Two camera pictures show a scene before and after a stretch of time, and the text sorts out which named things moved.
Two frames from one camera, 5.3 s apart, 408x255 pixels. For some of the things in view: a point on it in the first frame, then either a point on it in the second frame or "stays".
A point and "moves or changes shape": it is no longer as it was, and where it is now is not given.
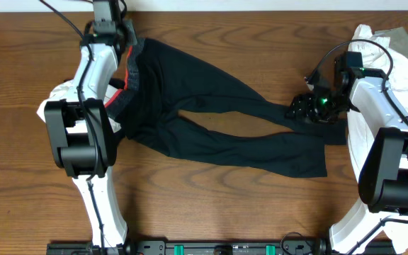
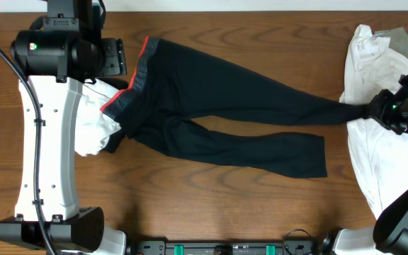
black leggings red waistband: (163, 80) moves or changes shape
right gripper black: (304, 108) -> (375, 109)
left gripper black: (129, 32) -> (113, 57)
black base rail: (193, 248) stays
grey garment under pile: (399, 40) stays
